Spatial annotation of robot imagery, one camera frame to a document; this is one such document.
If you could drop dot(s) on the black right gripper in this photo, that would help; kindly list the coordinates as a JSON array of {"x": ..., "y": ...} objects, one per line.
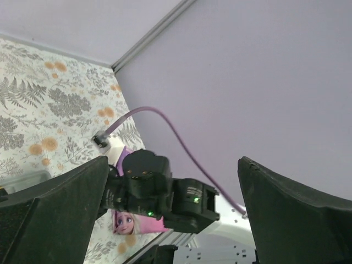
[{"x": 144, "y": 188}]

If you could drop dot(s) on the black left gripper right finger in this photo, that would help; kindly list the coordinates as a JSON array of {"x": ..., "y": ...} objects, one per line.
[{"x": 292, "y": 222}]

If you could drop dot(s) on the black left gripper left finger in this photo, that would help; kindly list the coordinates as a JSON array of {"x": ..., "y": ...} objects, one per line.
[{"x": 52, "y": 222}]

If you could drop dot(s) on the grey plastic tool case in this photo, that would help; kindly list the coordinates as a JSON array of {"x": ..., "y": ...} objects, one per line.
[{"x": 20, "y": 182}]

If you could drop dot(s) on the purple princess print bag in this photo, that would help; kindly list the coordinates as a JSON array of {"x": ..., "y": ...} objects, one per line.
[{"x": 125, "y": 223}]

